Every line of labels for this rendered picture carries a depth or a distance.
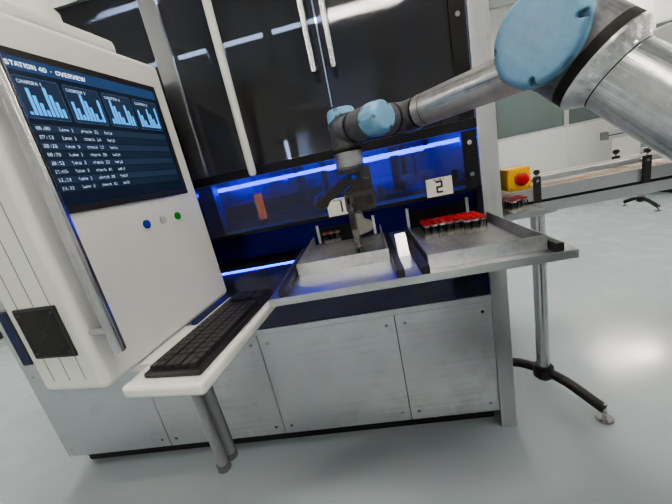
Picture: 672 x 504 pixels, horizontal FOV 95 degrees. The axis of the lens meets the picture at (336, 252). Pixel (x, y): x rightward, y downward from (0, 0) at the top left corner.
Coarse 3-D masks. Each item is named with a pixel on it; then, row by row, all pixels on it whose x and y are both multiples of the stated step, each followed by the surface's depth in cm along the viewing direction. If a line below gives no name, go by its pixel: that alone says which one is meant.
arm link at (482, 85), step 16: (448, 80) 67; (464, 80) 63; (480, 80) 60; (496, 80) 58; (416, 96) 74; (432, 96) 69; (448, 96) 66; (464, 96) 63; (480, 96) 61; (496, 96) 60; (400, 112) 75; (416, 112) 73; (432, 112) 71; (448, 112) 69; (400, 128) 77; (416, 128) 79
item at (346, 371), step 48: (288, 336) 123; (336, 336) 121; (384, 336) 120; (432, 336) 118; (480, 336) 117; (240, 384) 131; (288, 384) 129; (336, 384) 128; (384, 384) 126; (432, 384) 124; (480, 384) 123; (96, 432) 144; (144, 432) 142; (192, 432) 140; (240, 432) 138; (288, 432) 136
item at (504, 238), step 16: (496, 224) 94; (512, 224) 83; (416, 240) 86; (432, 240) 94; (448, 240) 91; (464, 240) 87; (480, 240) 84; (496, 240) 82; (512, 240) 69; (528, 240) 69; (544, 240) 69; (432, 256) 72; (448, 256) 71; (464, 256) 71; (480, 256) 71; (496, 256) 70
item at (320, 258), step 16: (352, 240) 115; (368, 240) 110; (384, 240) 92; (304, 256) 97; (320, 256) 103; (336, 256) 99; (352, 256) 85; (368, 256) 85; (384, 256) 84; (304, 272) 87; (320, 272) 87
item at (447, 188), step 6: (426, 180) 103; (432, 180) 103; (438, 180) 103; (444, 180) 102; (450, 180) 102; (426, 186) 103; (432, 186) 103; (444, 186) 103; (450, 186) 103; (432, 192) 104; (444, 192) 104; (450, 192) 103
